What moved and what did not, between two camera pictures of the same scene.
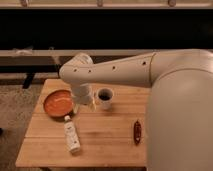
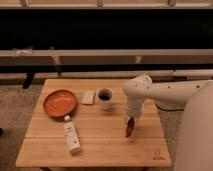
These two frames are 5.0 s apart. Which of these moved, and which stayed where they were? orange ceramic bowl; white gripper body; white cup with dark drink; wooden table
Moved: white gripper body
Stayed: orange ceramic bowl; wooden table; white cup with dark drink
